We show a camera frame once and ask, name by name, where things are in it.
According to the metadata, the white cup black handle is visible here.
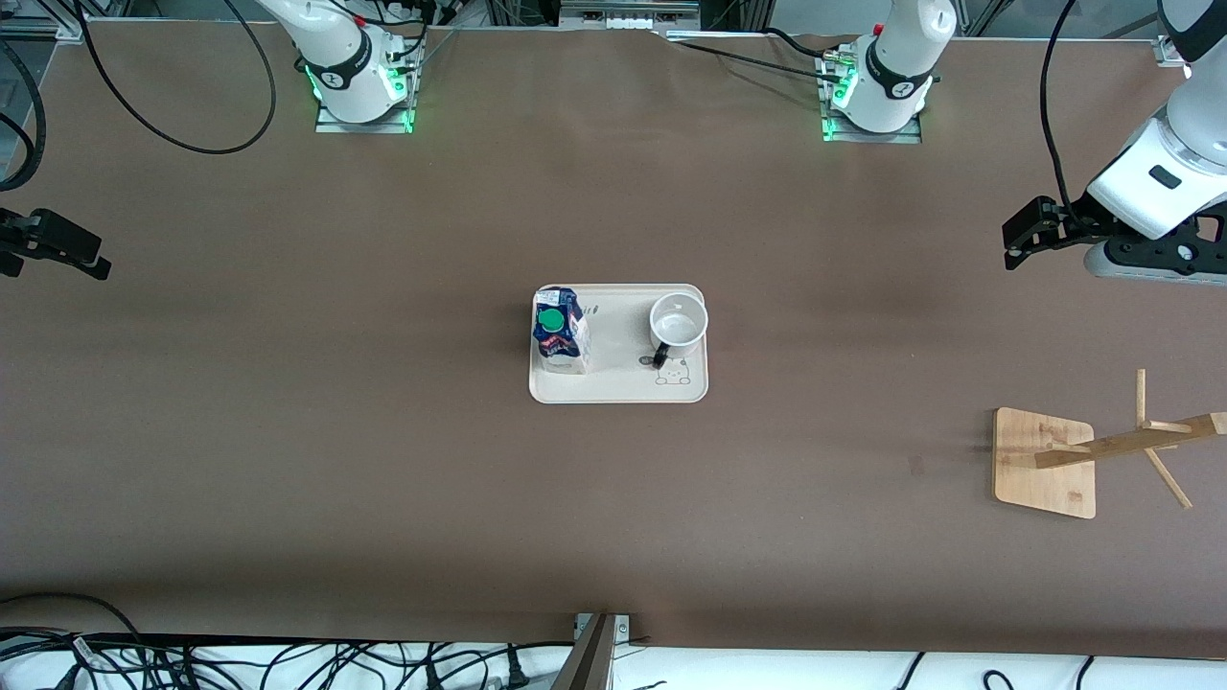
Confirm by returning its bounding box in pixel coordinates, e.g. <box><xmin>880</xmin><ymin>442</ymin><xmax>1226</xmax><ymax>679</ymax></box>
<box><xmin>649</xmin><ymin>293</ymin><xmax>709</xmax><ymax>370</ymax></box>

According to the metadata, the blue milk carton green cap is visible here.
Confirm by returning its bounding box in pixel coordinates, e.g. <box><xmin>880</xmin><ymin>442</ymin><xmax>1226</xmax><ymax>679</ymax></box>
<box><xmin>532</xmin><ymin>287</ymin><xmax>592</xmax><ymax>375</ymax></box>

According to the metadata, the wooden cup hanging rack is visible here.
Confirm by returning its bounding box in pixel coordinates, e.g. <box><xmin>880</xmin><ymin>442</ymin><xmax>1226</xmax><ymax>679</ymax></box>
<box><xmin>992</xmin><ymin>369</ymin><xmax>1227</xmax><ymax>520</ymax></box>

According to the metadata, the cream rabbit print tray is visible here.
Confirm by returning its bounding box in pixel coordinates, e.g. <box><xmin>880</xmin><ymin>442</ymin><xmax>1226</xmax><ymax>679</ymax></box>
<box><xmin>529</xmin><ymin>284</ymin><xmax>710</xmax><ymax>404</ymax></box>

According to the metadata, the grey equipment box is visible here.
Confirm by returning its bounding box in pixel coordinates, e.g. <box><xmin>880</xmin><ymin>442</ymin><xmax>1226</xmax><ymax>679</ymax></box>
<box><xmin>559</xmin><ymin>0</ymin><xmax>703</xmax><ymax>33</ymax></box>

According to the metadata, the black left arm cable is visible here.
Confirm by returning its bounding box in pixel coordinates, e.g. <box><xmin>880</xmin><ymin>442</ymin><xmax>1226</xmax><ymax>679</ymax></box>
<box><xmin>1040</xmin><ymin>0</ymin><xmax>1101</xmax><ymax>227</ymax></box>

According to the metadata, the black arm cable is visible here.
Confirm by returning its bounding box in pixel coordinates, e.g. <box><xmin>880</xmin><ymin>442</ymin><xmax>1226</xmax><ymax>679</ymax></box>
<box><xmin>1040</xmin><ymin>0</ymin><xmax>1101</xmax><ymax>227</ymax></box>
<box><xmin>0</xmin><ymin>0</ymin><xmax>278</xmax><ymax>194</ymax></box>

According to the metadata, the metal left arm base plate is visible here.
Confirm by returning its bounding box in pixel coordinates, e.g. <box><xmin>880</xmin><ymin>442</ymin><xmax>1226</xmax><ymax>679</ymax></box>
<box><xmin>818</xmin><ymin>48</ymin><xmax>923</xmax><ymax>145</ymax></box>

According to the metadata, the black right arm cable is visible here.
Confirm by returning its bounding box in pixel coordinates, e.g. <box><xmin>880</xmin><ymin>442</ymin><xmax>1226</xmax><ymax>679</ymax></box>
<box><xmin>0</xmin><ymin>0</ymin><xmax>278</xmax><ymax>194</ymax></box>

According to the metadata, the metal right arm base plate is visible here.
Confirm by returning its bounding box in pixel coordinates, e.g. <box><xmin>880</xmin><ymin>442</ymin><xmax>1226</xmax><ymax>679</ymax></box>
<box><xmin>315</xmin><ymin>43</ymin><xmax>416</xmax><ymax>134</ymax></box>

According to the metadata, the black cable on table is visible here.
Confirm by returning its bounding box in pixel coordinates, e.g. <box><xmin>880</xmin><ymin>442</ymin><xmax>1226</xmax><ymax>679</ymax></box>
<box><xmin>666</xmin><ymin>27</ymin><xmax>846</xmax><ymax>87</ymax></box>

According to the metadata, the silver bracket plate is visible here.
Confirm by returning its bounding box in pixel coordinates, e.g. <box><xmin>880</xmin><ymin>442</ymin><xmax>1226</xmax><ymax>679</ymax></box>
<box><xmin>573</xmin><ymin>612</ymin><xmax>634</xmax><ymax>646</ymax></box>

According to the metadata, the grey metal post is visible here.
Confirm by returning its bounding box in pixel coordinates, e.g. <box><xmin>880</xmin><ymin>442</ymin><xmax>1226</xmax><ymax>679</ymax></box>
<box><xmin>549</xmin><ymin>613</ymin><xmax>617</xmax><ymax>690</ymax></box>

